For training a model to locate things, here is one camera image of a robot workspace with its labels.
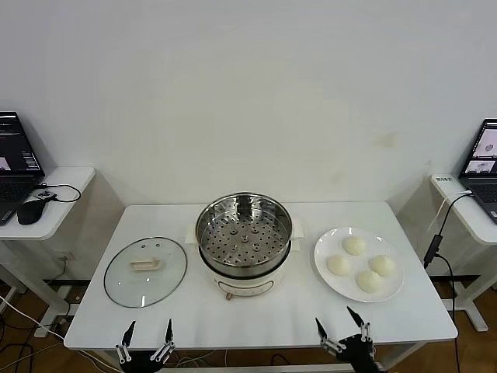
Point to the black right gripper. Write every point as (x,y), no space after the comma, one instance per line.
(359,353)

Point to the small printed desk label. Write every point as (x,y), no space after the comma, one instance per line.
(443,179)

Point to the perforated steel steamer basket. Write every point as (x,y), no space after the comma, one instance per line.
(211,227)

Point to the cream electric cooking pot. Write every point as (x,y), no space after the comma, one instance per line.
(252,286)

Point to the white floor power strip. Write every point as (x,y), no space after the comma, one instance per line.
(46,330)

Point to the dark laptop with pink screen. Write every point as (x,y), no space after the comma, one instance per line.
(483,186)

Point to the white side desk with label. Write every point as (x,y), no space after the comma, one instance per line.
(471,229)

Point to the white steamed baozi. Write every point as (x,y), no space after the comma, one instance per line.
(339,265)
(354,246)
(369,281)
(382,265)

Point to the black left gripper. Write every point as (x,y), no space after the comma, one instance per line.
(140,368)

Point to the small black usb hub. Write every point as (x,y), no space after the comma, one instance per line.
(44,194)

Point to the black computer mouse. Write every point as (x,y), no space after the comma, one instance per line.
(31,211)

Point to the white table frame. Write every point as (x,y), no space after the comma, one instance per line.
(252,368)

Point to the white side desk with mouse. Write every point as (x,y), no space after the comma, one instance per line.
(58,217)

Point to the round glass pot lid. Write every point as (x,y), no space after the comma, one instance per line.
(128,287)

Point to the round white plate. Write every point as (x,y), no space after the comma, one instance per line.
(341,288)

